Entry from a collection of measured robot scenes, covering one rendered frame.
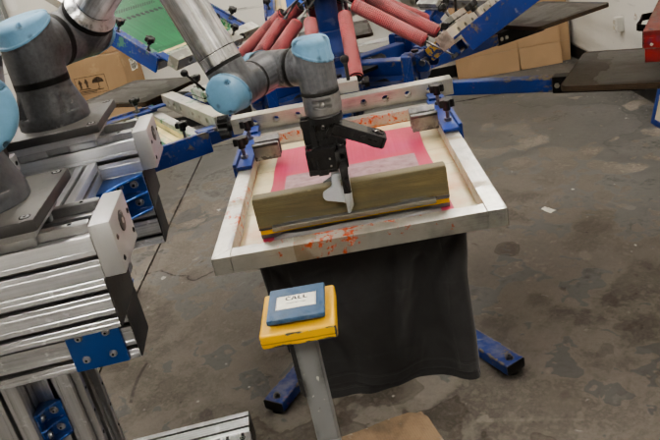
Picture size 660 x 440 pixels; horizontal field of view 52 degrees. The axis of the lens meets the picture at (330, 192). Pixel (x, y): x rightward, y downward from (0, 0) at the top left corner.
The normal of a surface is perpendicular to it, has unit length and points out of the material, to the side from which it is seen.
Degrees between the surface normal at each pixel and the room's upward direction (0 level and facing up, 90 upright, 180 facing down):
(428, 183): 91
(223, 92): 90
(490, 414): 0
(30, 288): 90
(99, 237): 90
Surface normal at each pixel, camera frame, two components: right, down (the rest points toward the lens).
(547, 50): -0.04, 0.10
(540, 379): -0.18, -0.91
